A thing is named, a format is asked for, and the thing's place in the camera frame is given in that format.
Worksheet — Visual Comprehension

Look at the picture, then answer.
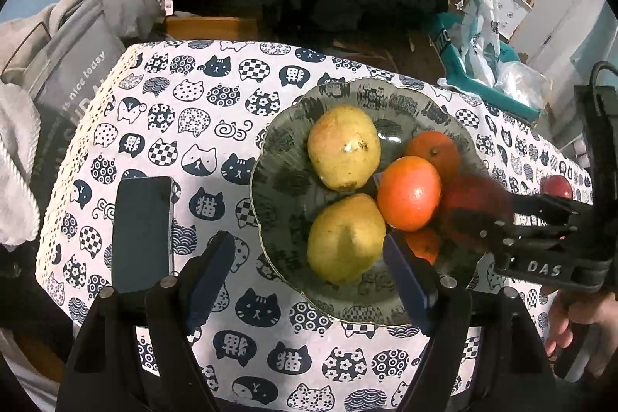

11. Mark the clear plastic bag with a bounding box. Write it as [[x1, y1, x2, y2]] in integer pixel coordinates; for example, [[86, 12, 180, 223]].
[[495, 62, 551, 109]]

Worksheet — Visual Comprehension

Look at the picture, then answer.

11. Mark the small orange with stem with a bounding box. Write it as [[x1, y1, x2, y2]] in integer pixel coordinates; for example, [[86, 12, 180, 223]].
[[404, 131, 462, 181]]

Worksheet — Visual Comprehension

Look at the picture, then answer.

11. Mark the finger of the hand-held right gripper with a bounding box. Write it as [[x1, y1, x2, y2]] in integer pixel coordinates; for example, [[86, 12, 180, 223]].
[[458, 175, 592, 224], [451, 212, 575, 249]]

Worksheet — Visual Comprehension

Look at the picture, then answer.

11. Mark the red apple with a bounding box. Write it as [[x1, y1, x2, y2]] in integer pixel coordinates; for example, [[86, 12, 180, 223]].
[[439, 173, 515, 244], [540, 175, 574, 200]]

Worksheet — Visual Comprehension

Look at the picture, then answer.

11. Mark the white towel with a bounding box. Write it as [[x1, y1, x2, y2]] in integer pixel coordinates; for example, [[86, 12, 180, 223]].
[[0, 81, 43, 246]]

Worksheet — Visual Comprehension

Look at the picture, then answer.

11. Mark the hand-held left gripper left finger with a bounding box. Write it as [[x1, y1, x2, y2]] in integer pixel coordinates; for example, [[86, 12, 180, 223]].
[[55, 231, 236, 412]]

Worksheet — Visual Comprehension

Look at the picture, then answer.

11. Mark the grey printed bag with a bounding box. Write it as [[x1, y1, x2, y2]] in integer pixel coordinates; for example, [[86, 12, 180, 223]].
[[0, 0, 126, 200]]

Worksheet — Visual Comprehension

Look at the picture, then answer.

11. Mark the person's right hand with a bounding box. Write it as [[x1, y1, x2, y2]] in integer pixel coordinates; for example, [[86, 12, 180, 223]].
[[548, 289, 618, 376]]

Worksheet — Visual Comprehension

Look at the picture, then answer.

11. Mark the low wooden cabinet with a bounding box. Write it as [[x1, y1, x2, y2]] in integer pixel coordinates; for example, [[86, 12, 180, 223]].
[[164, 14, 261, 41]]

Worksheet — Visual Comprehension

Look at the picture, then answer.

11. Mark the green patterned plate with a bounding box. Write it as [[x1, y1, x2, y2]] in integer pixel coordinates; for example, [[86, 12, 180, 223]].
[[250, 77, 493, 330]]

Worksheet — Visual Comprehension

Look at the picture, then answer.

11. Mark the white printed storage box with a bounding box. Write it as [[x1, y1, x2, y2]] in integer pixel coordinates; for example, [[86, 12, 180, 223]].
[[497, 0, 534, 41]]

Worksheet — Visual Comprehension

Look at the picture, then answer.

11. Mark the black smartphone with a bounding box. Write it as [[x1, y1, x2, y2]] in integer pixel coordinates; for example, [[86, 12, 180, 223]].
[[111, 175, 175, 294]]

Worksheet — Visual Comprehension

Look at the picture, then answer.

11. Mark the large orange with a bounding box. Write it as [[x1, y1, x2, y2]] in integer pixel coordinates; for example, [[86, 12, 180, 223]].
[[377, 156, 443, 232]]

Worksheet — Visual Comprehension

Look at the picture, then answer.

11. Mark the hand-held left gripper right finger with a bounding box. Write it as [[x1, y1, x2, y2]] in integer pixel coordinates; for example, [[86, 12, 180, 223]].
[[384, 234, 565, 412]]

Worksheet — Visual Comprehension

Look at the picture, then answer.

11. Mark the cat print tablecloth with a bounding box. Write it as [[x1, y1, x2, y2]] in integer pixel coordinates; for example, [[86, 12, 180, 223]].
[[36, 39, 594, 412]]

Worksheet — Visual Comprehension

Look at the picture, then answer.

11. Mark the teal plastic bin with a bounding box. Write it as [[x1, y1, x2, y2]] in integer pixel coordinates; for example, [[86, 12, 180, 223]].
[[430, 14, 546, 123]]

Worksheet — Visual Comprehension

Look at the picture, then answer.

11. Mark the yellow-green pear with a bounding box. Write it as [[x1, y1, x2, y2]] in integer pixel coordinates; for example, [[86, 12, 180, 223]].
[[307, 104, 382, 192], [306, 194, 387, 285]]

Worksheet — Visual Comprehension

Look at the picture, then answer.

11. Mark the black cable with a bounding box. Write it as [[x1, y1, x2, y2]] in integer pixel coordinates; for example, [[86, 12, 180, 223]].
[[589, 61, 618, 89]]

